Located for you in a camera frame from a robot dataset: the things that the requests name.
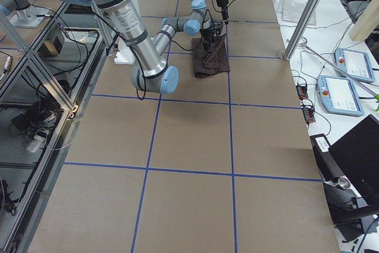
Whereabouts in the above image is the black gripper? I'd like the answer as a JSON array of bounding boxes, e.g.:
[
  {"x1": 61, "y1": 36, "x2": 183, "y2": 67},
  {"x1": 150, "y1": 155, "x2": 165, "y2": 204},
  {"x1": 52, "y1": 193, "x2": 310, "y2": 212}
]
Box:
[
  {"x1": 200, "y1": 20, "x2": 223, "y2": 52},
  {"x1": 214, "y1": 0, "x2": 239, "y2": 25}
]

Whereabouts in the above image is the dark brown t-shirt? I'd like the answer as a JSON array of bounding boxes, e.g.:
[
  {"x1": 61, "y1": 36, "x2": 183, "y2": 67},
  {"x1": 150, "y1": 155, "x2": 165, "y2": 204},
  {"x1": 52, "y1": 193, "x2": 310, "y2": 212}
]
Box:
[{"x1": 192, "y1": 34, "x2": 230, "y2": 78}]

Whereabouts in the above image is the clear plastic bag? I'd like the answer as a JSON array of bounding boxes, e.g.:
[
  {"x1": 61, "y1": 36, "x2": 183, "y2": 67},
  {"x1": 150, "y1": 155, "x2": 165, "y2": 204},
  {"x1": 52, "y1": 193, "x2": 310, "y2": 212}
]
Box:
[{"x1": 279, "y1": 0, "x2": 308, "y2": 23}]

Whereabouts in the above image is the white reacher grabber stick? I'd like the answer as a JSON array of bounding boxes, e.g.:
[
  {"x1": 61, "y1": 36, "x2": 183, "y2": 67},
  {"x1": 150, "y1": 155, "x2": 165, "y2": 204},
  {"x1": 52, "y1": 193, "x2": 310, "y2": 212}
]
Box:
[{"x1": 298, "y1": 38, "x2": 378, "y2": 117}]

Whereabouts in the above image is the grey orange usb hub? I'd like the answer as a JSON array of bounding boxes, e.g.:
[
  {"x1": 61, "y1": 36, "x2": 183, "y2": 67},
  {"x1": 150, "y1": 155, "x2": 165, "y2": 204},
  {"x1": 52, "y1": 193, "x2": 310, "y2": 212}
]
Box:
[
  {"x1": 302, "y1": 105, "x2": 316, "y2": 125},
  {"x1": 296, "y1": 84, "x2": 309, "y2": 100}
]

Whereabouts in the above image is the blue teach pendant near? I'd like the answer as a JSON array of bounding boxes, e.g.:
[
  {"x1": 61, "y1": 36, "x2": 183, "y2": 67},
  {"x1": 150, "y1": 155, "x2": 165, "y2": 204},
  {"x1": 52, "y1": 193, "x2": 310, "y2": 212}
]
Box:
[{"x1": 317, "y1": 75, "x2": 364, "y2": 117}]

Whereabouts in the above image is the blue teach pendant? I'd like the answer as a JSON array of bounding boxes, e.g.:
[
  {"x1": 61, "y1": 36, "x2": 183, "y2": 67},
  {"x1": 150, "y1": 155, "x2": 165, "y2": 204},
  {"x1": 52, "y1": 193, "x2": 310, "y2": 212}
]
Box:
[
  {"x1": 317, "y1": 75, "x2": 364, "y2": 117},
  {"x1": 335, "y1": 48, "x2": 375, "y2": 83}
]

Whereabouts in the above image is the blue teach pendant far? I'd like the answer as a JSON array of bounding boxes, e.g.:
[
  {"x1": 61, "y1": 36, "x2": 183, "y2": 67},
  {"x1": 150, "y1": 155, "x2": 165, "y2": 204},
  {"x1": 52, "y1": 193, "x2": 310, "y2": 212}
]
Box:
[{"x1": 335, "y1": 48, "x2": 375, "y2": 83}]

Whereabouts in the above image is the grey box with label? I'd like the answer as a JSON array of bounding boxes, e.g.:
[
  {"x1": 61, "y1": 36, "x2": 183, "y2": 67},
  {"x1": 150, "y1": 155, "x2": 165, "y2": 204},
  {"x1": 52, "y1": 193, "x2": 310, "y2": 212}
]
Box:
[{"x1": 310, "y1": 134, "x2": 351, "y2": 190}]

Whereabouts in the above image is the black laptop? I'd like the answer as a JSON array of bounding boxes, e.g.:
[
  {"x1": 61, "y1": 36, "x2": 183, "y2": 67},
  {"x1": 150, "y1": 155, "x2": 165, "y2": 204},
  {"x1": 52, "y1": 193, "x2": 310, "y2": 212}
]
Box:
[{"x1": 329, "y1": 114, "x2": 378, "y2": 204}]

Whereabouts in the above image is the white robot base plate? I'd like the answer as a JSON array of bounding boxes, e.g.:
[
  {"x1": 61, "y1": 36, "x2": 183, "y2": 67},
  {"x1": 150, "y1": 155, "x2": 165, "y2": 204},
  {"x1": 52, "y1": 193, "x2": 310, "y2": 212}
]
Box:
[{"x1": 114, "y1": 39, "x2": 153, "y2": 65}]

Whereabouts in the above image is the aluminium frame post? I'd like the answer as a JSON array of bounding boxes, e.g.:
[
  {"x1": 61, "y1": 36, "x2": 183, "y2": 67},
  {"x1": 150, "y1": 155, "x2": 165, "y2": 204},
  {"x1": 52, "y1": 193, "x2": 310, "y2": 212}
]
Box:
[{"x1": 284, "y1": 0, "x2": 320, "y2": 61}]

